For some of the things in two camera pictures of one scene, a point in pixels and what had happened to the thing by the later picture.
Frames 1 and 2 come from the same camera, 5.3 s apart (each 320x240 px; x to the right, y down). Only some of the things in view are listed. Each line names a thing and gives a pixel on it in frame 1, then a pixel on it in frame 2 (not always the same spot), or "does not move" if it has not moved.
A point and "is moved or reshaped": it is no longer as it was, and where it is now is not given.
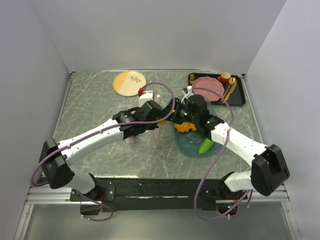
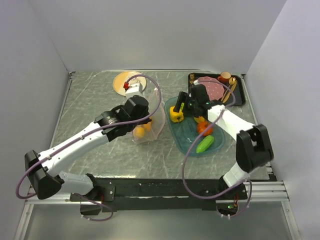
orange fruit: (163, 122) is moved or reshaped
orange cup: (224, 76) does not move
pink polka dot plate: (209, 83) does not move
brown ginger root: (185, 127) is moved or reshaped
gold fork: (191, 78) does not move
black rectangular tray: (236, 98) does not move
